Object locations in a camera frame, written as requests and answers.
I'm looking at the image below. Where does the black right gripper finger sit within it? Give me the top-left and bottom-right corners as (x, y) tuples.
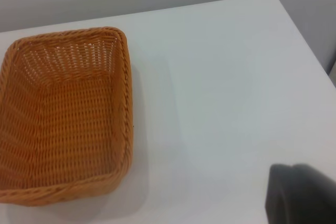
(264, 163), (336, 224)

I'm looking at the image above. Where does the orange woven wicker basket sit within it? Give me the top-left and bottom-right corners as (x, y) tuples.
(0, 26), (134, 207)

